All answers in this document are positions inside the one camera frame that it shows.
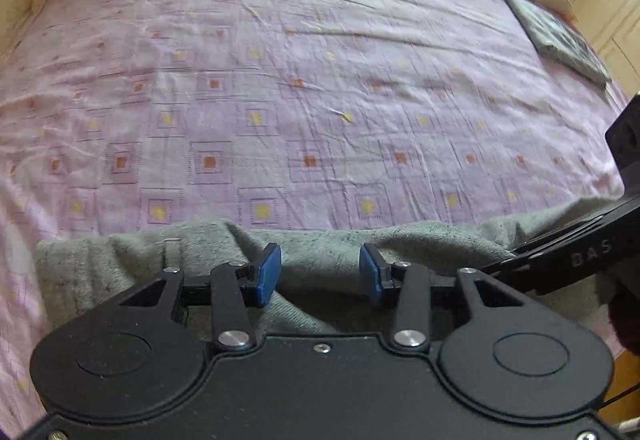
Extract dark red cloth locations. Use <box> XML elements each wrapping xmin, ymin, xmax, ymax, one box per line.
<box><xmin>607</xmin><ymin>284</ymin><xmax>640</xmax><ymax>357</ymax></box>

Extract purple patterned bed sheet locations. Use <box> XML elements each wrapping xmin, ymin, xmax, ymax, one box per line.
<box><xmin>0</xmin><ymin>0</ymin><xmax>632</xmax><ymax>436</ymax></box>

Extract cream wardrobe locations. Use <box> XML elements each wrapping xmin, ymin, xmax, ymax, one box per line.
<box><xmin>567</xmin><ymin>0</ymin><xmax>640</xmax><ymax>96</ymax></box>

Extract grey speckled pants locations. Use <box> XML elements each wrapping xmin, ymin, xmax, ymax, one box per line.
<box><xmin>36</xmin><ymin>219</ymin><xmax>617</xmax><ymax>346</ymax></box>

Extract black cable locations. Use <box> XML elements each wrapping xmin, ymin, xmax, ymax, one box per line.
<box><xmin>600</xmin><ymin>382</ymin><xmax>640</xmax><ymax>413</ymax></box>

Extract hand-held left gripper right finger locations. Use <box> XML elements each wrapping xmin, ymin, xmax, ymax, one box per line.
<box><xmin>359</xmin><ymin>243</ymin><xmax>526</xmax><ymax>350</ymax></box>

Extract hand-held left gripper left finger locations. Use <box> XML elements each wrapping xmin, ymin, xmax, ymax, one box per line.
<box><xmin>119</xmin><ymin>243</ymin><xmax>283</xmax><ymax>350</ymax></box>

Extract folded blue-grey pants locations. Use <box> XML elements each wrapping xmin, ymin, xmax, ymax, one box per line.
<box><xmin>504</xmin><ymin>0</ymin><xmax>613</xmax><ymax>86</ymax></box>

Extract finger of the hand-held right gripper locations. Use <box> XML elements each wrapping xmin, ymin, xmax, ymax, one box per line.
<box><xmin>507</xmin><ymin>197</ymin><xmax>640</xmax><ymax>263</ymax></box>

